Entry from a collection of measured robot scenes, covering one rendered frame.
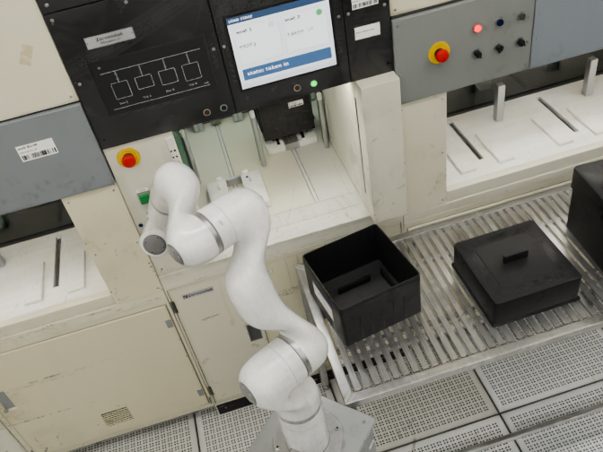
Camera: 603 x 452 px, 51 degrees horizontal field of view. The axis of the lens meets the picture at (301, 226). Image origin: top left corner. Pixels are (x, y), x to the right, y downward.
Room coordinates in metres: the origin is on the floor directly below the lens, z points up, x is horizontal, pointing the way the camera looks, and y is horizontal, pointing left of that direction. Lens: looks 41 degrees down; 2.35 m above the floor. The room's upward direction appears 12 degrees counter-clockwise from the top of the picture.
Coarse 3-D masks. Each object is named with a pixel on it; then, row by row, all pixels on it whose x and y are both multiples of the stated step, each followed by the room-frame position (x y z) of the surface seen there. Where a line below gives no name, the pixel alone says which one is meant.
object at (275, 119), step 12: (300, 96) 2.16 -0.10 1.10; (264, 108) 2.15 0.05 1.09; (276, 108) 2.15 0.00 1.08; (288, 108) 2.16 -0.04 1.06; (300, 108) 2.16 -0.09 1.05; (264, 120) 2.15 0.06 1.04; (276, 120) 2.15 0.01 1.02; (288, 120) 2.16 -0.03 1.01; (300, 120) 2.16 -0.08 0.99; (312, 120) 2.17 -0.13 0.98; (264, 132) 2.14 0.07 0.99; (276, 132) 2.15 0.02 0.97; (288, 132) 2.16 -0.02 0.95; (300, 132) 2.20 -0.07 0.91
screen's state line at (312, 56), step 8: (328, 48) 1.65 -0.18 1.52; (296, 56) 1.64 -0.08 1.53; (304, 56) 1.64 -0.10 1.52; (312, 56) 1.65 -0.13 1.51; (320, 56) 1.65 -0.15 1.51; (328, 56) 1.65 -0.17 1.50; (272, 64) 1.63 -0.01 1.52; (280, 64) 1.63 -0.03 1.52; (288, 64) 1.64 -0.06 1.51; (296, 64) 1.64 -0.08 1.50; (304, 64) 1.64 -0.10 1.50; (248, 72) 1.62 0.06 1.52; (256, 72) 1.63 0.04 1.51; (264, 72) 1.63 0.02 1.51; (272, 72) 1.63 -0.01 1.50
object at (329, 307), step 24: (336, 240) 1.50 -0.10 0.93; (360, 240) 1.53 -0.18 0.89; (384, 240) 1.49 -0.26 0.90; (312, 264) 1.47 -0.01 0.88; (336, 264) 1.50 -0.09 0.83; (360, 264) 1.52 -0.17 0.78; (384, 264) 1.50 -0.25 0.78; (408, 264) 1.35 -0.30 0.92; (312, 288) 1.42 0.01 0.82; (336, 288) 1.45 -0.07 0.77; (360, 288) 1.43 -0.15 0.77; (384, 288) 1.40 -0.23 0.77; (408, 288) 1.27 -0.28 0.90; (336, 312) 1.23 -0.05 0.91; (360, 312) 1.22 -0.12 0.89; (384, 312) 1.25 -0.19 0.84; (408, 312) 1.27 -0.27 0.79; (360, 336) 1.22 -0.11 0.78
